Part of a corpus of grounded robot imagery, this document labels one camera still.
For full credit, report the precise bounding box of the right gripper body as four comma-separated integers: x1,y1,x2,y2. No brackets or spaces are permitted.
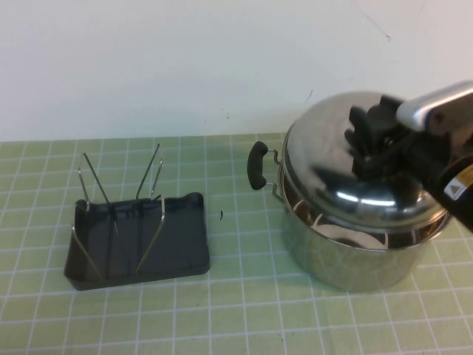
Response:
371,95,443,170

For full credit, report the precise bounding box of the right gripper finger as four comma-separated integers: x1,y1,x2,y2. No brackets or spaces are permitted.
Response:
349,106,378,131
353,152,389,175

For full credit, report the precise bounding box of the stainless steel pot lid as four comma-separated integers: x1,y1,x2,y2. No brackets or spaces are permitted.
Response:
282,89,449,240

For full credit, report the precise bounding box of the green checkered tablecloth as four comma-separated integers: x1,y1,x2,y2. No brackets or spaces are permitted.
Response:
0,127,473,355

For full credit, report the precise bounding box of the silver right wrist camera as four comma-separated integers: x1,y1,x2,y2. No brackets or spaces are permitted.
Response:
397,81,473,131

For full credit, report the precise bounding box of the grey lid rack with wires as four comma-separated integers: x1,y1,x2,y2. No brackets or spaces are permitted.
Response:
63,143,212,293

